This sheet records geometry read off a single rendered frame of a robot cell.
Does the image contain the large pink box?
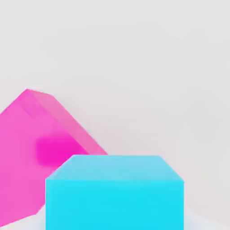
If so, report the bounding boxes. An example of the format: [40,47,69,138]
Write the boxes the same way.
[0,88,109,228]

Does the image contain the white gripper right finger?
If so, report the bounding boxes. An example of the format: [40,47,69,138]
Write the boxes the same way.
[184,204,230,230]

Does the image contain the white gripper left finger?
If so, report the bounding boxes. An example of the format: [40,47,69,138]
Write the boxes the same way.
[0,204,46,230]

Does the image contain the small cyan cube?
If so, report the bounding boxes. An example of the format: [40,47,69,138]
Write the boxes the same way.
[45,155,185,230]

